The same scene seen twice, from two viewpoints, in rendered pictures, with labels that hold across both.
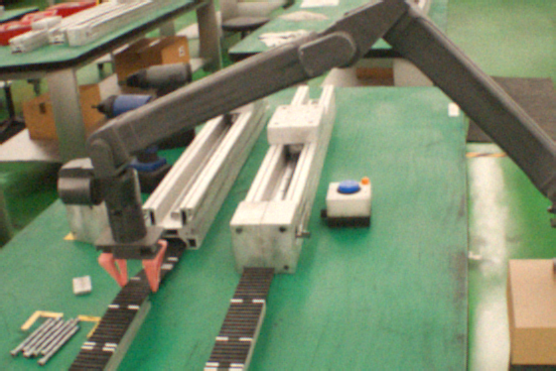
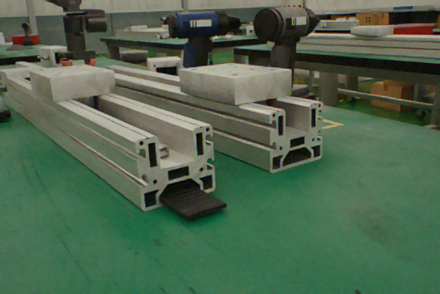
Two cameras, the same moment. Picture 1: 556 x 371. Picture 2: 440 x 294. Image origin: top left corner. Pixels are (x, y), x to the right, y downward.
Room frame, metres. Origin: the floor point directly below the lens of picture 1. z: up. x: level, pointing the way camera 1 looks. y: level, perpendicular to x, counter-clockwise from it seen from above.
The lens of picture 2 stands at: (2.30, -0.43, 0.99)
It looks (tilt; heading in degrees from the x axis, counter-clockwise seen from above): 17 degrees down; 136
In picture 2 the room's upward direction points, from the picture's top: 3 degrees counter-clockwise
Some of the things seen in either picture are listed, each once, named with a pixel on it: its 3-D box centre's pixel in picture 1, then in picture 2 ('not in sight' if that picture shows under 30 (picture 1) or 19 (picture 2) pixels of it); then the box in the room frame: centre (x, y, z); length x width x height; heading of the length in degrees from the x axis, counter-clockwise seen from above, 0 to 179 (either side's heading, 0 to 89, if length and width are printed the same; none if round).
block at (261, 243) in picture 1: (274, 236); (20, 87); (1.08, 0.02, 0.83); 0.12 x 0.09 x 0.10; 79
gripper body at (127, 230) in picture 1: (127, 224); (75, 45); (0.99, 0.24, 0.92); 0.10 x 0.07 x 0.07; 79
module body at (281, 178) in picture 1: (300, 149); (75, 114); (1.52, -0.05, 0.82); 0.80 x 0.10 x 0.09; 169
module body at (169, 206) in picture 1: (218, 152); (164, 100); (1.56, 0.14, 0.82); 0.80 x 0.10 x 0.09; 169
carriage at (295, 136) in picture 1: (298, 129); (71, 88); (1.52, -0.05, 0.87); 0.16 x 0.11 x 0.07; 169
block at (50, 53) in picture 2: not in sight; (55, 57); (0.23, 0.52, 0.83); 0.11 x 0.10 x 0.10; 83
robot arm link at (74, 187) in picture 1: (93, 170); (85, 12); (0.99, 0.28, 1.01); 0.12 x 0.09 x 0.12; 74
